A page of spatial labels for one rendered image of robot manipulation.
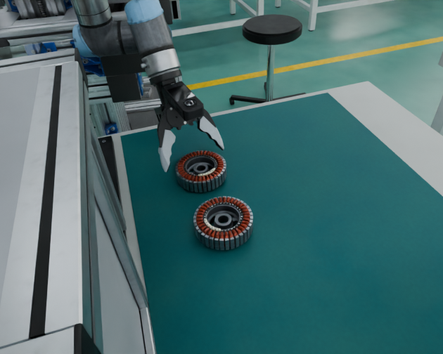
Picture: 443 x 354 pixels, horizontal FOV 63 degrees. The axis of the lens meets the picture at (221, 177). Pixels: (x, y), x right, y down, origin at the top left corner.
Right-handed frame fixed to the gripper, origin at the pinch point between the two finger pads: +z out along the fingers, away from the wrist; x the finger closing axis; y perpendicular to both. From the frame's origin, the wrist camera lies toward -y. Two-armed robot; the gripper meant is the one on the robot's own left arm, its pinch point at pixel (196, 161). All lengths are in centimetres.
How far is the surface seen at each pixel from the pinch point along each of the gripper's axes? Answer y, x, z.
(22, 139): -40, 27, -15
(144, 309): -23.6, 23.0, 13.9
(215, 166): -3.8, -2.5, 1.8
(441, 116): 16, -102, 22
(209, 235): -17.8, 7.7, 10.0
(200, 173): -4.5, 1.6, 1.9
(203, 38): 256, -126, -57
